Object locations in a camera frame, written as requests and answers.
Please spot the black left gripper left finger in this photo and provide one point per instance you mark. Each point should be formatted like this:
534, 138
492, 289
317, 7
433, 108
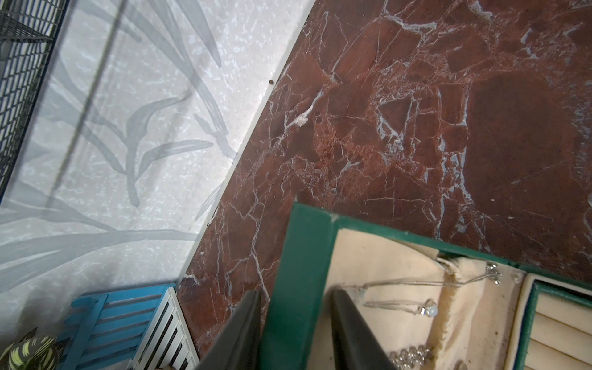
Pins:
237, 345

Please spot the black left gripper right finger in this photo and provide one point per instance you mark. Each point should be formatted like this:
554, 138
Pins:
354, 344

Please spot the green jewelry box beige lining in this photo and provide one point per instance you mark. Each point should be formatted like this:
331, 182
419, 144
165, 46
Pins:
430, 305

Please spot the blue white picket fence planter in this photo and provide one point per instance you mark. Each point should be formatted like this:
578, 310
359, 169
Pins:
139, 328

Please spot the artificial plant in amber vase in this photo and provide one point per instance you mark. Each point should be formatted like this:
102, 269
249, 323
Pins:
32, 352

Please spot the black wire basket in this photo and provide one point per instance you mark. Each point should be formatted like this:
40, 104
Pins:
29, 33

